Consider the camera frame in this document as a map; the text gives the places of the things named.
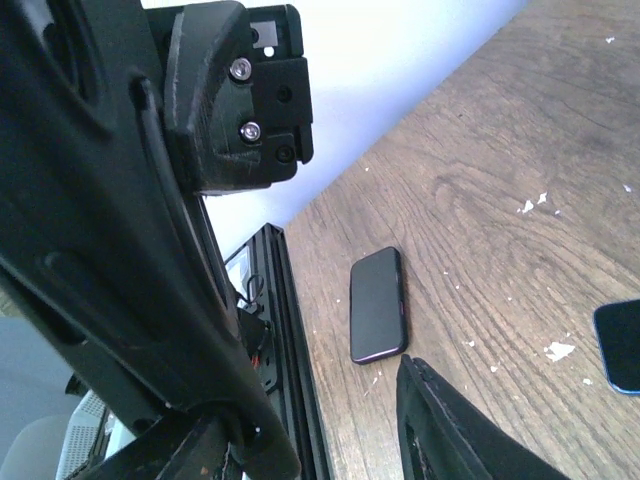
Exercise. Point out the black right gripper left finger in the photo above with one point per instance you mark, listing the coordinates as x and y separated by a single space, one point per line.
180 447

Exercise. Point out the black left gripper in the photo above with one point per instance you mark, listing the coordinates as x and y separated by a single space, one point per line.
204 108

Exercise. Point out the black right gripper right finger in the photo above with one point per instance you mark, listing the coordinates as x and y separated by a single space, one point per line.
442 435

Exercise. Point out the blue edged black phone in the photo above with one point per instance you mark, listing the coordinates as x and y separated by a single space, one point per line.
617 331

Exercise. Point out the light blue slotted strip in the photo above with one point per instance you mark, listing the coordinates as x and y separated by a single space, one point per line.
81 433

